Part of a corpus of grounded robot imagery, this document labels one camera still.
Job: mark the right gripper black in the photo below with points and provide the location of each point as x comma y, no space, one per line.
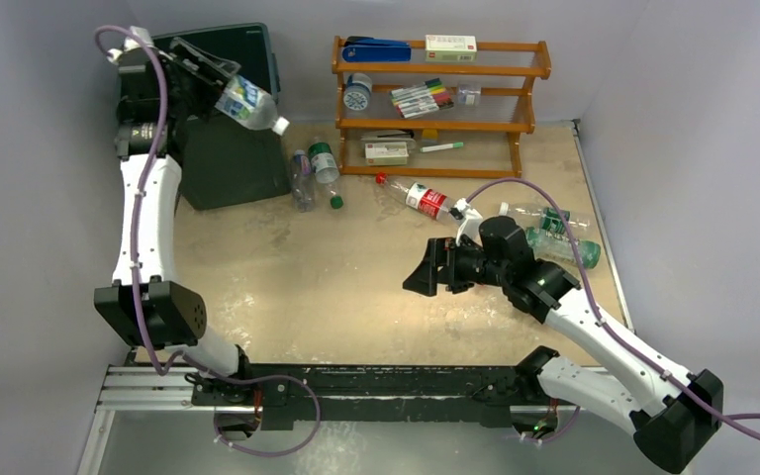
449,263

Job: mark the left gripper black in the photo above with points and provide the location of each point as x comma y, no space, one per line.
216,70

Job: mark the green blue label bottle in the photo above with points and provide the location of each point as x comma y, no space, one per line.
251,106

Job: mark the red label bottle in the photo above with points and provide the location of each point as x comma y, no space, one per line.
419,197

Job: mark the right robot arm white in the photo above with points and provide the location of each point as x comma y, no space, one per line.
669,411

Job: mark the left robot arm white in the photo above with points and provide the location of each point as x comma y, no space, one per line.
144,304

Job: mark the dark green plastic bin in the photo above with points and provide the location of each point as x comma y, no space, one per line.
226,164

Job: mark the white red box lower shelf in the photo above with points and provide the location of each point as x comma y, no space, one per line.
386,153

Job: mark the small clear bottle purple label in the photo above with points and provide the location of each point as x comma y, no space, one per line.
302,182

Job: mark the green label bottle white cap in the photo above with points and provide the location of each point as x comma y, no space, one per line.
547,218

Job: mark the green bottle far right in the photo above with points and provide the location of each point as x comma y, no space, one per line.
550,246

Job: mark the green capped white marker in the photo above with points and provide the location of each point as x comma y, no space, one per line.
441,147

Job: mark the blue stapler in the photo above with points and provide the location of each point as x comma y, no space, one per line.
367,49

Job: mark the round tape roll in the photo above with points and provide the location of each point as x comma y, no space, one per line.
357,92

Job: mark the orange wooden shelf rack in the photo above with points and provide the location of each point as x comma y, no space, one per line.
521,122

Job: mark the pack of coloured markers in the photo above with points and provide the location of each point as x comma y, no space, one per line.
421,99

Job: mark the small clear jar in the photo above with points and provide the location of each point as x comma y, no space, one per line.
468,94

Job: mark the white green small box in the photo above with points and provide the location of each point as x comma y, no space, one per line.
450,48

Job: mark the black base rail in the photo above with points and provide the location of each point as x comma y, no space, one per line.
284,394

